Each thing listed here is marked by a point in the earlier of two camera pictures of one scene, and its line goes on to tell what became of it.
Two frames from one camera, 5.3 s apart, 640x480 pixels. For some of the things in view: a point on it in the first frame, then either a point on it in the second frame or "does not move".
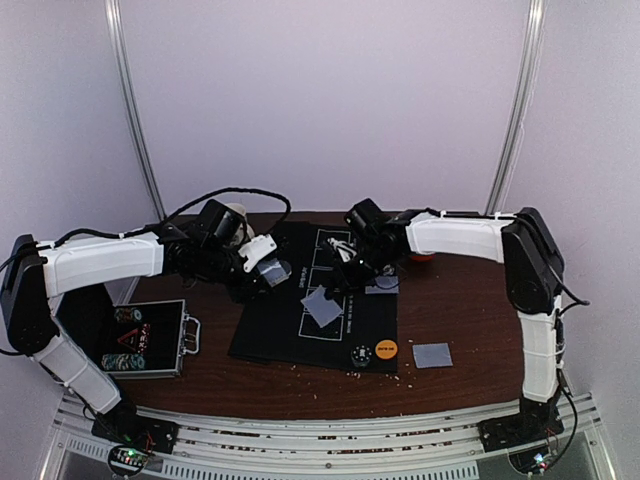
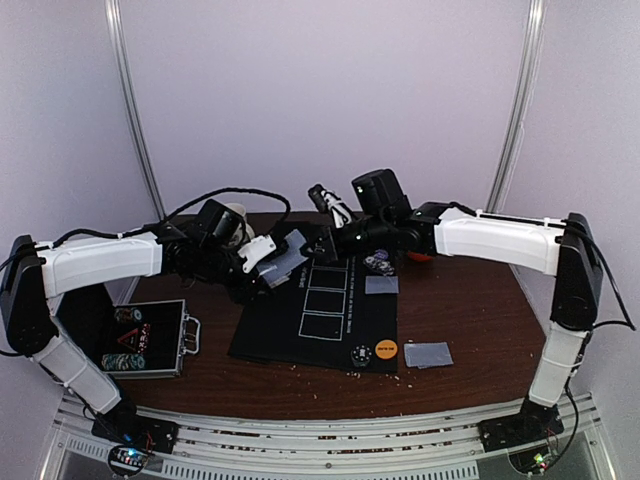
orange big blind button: [386, 349] does not move
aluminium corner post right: [536, 25] does not move
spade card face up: [323, 310] to [286, 262]
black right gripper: [347, 270] to [329, 244]
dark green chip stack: [361, 355] does not move
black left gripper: [247, 290] does not move
